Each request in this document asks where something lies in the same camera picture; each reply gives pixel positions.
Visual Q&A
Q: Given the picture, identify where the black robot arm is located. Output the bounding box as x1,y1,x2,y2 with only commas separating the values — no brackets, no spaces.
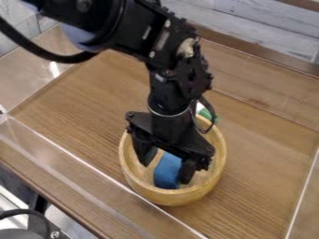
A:
0,0,217,184

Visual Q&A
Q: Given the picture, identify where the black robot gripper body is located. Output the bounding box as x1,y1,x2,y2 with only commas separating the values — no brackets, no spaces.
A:
126,105,217,171

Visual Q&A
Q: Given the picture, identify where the green white marker pen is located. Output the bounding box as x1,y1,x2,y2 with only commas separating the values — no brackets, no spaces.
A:
198,108,218,123

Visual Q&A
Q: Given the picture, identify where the black cable lower left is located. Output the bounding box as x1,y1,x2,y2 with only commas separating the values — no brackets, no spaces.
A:
0,208,50,239

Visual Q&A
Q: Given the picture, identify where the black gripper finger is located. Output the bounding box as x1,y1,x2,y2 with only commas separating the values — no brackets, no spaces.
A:
131,130,159,167
179,160,198,184

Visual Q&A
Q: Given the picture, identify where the blue rectangular block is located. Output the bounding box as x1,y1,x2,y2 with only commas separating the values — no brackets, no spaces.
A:
154,152,182,190

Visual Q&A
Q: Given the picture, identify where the black metal table frame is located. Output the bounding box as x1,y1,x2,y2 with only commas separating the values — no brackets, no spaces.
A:
28,193,71,239

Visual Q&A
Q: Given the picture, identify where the brown wooden bowl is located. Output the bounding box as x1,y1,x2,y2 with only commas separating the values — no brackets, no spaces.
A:
119,126,227,206

